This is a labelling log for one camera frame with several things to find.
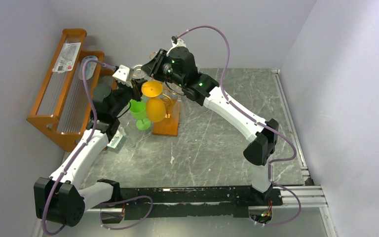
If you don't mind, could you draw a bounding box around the clear wine glass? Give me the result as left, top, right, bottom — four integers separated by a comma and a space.
132, 64, 147, 80

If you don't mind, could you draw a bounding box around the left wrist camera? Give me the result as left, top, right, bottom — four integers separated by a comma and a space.
112, 65, 133, 88

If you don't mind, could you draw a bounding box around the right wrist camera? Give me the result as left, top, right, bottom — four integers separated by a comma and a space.
171, 36, 186, 49

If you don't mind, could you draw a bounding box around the orange wooden shelf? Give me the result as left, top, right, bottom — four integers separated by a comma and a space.
27, 28, 105, 152

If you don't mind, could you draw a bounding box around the green plastic goblet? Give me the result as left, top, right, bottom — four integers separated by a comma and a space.
129, 100, 151, 131

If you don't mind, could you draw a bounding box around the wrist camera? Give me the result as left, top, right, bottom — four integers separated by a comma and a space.
171, 36, 186, 49
112, 65, 133, 88

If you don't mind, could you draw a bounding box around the small white packet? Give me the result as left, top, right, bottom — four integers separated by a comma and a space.
107, 129, 126, 153

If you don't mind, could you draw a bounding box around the small clear glass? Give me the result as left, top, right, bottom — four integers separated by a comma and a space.
119, 119, 132, 137

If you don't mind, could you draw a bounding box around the gold wire glass rack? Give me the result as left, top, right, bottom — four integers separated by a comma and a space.
160, 81, 184, 109

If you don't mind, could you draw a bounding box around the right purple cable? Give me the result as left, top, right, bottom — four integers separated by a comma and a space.
176, 25, 302, 227

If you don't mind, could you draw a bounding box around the wooden rack base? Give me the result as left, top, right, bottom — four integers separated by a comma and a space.
152, 98, 181, 136

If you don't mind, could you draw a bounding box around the white packaged item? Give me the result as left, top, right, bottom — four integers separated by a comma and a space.
52, 42, 81, 74

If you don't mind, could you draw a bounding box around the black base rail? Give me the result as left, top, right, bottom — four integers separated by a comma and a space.
95, 185, 283, 220

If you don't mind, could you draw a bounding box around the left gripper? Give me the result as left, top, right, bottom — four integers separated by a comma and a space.
112, 78, 149, 118

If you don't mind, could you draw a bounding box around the orange plastic goblet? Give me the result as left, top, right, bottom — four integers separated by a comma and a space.
142, 80, 166, 122

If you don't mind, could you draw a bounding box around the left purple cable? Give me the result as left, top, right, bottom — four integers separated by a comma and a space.
40, 59, 116, 236

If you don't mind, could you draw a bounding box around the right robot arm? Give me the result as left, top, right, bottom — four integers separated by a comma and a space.
141, 46, 279, 205

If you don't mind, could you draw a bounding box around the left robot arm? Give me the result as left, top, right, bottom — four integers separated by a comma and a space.
34, 79, 146, 229

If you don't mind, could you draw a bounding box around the purple cable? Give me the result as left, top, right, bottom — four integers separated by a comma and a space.
176, 25, 302, 227
40, 59, 116, 236

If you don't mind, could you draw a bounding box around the blue packaged item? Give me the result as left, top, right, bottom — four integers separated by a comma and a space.
78, 55, 98, 80

